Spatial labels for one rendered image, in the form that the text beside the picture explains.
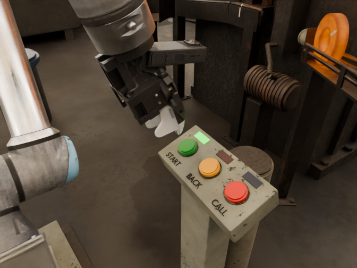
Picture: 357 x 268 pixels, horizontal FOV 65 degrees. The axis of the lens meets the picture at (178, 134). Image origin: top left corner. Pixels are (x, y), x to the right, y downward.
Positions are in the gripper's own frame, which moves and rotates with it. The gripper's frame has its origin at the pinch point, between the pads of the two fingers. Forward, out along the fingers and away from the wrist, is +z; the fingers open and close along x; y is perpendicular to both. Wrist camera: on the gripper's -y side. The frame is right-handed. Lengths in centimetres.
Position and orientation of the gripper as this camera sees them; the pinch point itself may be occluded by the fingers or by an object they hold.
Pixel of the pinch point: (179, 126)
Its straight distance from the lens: 54.2
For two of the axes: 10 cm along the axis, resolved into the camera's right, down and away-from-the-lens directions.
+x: 5.4, 4.8, -6.9
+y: -7.9, 5.8, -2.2
